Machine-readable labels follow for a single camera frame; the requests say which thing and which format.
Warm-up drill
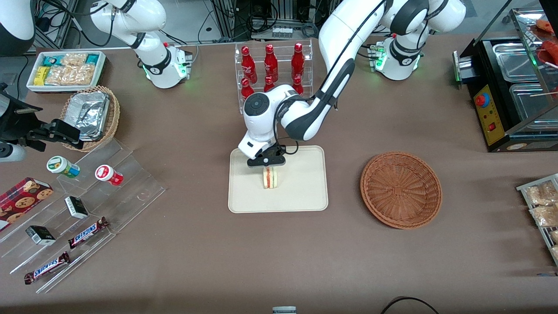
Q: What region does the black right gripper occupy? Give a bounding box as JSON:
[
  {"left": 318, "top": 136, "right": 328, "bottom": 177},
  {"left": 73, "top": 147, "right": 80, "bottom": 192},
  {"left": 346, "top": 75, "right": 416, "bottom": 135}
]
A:
[{"left": 0, "top": 83, "right": 84, "bottom": 152}]

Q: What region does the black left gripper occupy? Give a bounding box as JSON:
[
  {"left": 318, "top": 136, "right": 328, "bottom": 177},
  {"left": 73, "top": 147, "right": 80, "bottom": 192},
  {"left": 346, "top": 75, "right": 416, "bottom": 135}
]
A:
[{"left": 247, "top": 147, "right": 287, "bottom": 177}]

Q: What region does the triangular sandwich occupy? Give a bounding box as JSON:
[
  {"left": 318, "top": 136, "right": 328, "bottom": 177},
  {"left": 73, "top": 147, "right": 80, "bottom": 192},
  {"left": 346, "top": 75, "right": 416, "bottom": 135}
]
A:
[{"left": 263, "top": 167, "right": 280, "bottom": 190}]

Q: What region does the cream plastic tray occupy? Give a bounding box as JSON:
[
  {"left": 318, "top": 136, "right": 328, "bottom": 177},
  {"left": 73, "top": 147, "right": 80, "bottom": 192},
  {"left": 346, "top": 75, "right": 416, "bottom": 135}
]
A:
[{"left": 228, "top": 146, "right": 329, "bottom": 214}]

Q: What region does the oval wicker basket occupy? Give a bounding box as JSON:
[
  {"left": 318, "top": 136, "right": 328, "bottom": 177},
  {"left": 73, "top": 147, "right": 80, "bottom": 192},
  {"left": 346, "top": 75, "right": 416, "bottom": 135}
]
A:
[{"left": 60, "top": 85, "right": 120, "bottom": 152}]

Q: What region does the round brown wicker basket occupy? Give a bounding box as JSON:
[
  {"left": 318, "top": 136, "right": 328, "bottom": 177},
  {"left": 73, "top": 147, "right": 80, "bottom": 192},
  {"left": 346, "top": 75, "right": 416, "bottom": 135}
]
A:
[{"left": 360, "top": 151, "right": 442, "bottom": 230}]

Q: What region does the tray of packaged pastries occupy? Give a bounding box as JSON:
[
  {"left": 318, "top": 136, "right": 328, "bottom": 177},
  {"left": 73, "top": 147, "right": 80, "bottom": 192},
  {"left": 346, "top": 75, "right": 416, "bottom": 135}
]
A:
[{"left": 517, "top": 174, "right": 558, "bottom": 266}]

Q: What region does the green lidded cup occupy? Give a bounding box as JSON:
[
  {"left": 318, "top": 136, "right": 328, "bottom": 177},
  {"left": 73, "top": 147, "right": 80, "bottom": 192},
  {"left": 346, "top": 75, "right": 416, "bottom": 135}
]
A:
[{"left": 47, "top": 156, "right": 80, "bottom": 178}]

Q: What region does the red lidded cup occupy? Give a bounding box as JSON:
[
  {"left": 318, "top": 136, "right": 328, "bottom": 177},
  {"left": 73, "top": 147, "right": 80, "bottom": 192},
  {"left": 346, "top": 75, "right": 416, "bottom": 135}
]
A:
[{"left": 95, "top": 164, "right": 123, "bottom": 187}]

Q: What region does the clear bag of crackers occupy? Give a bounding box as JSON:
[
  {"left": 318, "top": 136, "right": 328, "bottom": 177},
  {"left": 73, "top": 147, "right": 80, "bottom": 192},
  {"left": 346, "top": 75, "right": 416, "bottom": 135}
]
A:
[{"left": 45, "top": 53, "right": 95, "bottom": 86}]

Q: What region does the white plastic snack bin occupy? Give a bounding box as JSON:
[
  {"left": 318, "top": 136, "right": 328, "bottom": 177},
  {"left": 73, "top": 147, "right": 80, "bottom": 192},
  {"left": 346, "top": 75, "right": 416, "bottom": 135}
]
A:
[{"left": 26, "top": 51, "right": 106, "bottom": 93}]

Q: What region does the small black box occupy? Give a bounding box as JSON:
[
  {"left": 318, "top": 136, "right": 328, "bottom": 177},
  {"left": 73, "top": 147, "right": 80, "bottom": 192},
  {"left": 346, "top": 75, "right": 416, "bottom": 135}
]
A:
[
  {"left": 65, "top": 196, "right": 89, "bottom": 219},
  {"left": 25, "top": 225, "right": 56, "bottom": 246}
]

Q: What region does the clear acrylic stepped stand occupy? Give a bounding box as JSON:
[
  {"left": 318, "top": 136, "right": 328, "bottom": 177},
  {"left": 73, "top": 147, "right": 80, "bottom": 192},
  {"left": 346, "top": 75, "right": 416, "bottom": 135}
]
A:
[{"left": 0, "top": 137, "right": 167, "bottom": 294}]

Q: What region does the red cookie box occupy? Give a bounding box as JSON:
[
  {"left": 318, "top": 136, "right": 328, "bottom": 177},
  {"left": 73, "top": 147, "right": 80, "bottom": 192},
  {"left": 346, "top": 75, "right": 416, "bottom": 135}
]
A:
[{"left": 0, "top": 177, "right": 54, "bottom": 232}]

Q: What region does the Snickers bar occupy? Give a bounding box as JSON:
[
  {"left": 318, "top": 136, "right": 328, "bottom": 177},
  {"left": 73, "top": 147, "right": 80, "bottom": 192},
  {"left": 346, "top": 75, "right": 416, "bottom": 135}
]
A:
[
  {"left": 68, "top": 217, "right": 109, "bottom": 249},
  {"left": 24, "top": 252, "right": 70, "bottom": 285}
]

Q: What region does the clear acrylic bottle rack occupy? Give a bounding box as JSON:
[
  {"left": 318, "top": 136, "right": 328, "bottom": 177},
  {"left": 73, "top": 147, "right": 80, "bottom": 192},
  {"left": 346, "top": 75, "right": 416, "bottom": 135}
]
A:
[{"left": 235, "top": 39, "right": 313, "bottom": 115}]

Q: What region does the black food warmer case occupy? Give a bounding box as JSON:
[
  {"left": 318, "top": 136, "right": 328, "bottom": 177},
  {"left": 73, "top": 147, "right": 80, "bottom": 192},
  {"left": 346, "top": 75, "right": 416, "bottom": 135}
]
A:
[{"left": 453, "top": 0, "right": 558, "bottom": 153}]

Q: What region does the steel warmer pan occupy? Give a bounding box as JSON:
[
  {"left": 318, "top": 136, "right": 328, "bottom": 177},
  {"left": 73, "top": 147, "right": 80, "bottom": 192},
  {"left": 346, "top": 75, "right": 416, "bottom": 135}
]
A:
[
  {"left": 509, "top": 83, "right": 558, "bottom": 123},
  {"left": 493, "top": 41, "right": 541, "bottom": 83}
]

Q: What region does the clear bag of snacks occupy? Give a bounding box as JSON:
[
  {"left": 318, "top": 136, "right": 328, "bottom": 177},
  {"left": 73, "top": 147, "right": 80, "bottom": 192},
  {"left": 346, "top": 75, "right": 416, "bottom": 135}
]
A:
[
  {"left": 530, "top": 205, "right": 558, "bottom": 228},
  {"left": 524, "top": 181, "right": 558, "bottom": 206}
]

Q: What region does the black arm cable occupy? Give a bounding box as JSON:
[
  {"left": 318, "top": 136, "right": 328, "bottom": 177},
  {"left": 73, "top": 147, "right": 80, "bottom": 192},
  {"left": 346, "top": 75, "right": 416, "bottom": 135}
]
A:
[{"left": 273, "top": 98, "right": 302, "bottom": 156}]

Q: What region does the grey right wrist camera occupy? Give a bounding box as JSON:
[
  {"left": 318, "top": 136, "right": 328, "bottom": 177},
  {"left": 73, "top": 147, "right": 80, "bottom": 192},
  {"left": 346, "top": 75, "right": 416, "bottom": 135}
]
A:
[{"left": 0, "top": 144, "right": 25, "bottom": 163}]

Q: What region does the black floor cable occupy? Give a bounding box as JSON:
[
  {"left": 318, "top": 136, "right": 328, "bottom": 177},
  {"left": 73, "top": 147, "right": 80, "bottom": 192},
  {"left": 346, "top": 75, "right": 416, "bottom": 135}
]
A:
[{"left": 380, "top": 297, "right": 439, "bottom": 314}]

